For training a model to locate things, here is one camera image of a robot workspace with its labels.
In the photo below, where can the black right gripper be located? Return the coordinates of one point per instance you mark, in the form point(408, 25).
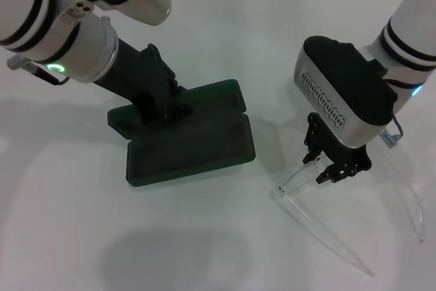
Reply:
point(340, 154)

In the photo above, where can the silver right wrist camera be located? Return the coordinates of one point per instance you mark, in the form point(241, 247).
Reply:
point(340, 76)

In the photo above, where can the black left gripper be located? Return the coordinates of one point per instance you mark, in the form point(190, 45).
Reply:
point(136, 73)

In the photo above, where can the green glasses case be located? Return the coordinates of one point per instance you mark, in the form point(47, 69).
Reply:
point(190, 154)

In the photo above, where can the clear plastic glasses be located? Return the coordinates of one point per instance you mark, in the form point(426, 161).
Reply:
point(296, 176)

